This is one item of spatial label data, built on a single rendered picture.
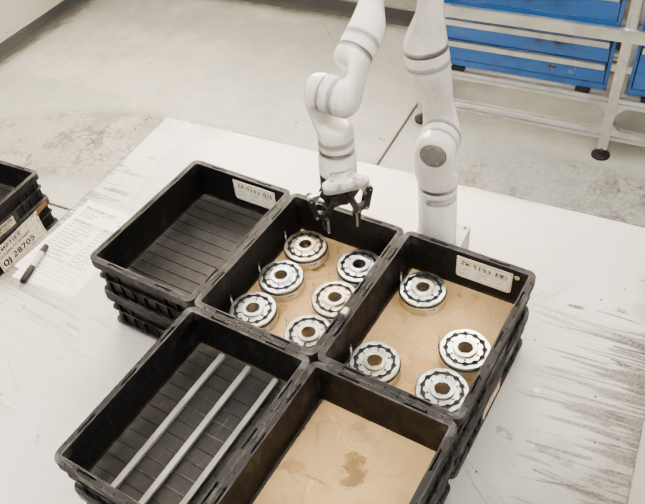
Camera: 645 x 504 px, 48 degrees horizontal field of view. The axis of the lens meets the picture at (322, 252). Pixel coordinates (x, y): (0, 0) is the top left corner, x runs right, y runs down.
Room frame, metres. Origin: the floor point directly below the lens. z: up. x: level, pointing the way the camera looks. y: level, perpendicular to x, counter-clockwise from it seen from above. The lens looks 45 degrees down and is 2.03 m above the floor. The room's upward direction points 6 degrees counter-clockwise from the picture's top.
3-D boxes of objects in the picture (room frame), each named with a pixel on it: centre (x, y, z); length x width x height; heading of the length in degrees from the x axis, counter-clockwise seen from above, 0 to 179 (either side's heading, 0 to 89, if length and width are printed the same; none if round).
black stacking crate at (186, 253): (1.26, 0.29, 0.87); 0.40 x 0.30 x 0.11; 145
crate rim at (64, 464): (0.76, 0.28, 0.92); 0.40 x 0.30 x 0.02; 145
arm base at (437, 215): (1.29, -0.29, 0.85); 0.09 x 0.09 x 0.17; 52
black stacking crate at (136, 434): (0.76, 0.28, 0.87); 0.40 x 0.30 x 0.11; 145
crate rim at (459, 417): (0.91, -0.20, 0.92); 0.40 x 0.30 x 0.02; 145
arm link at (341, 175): (1.11, -0.05, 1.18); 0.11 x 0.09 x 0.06; 9
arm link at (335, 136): (1.13, -0.04, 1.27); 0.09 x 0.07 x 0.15; 52
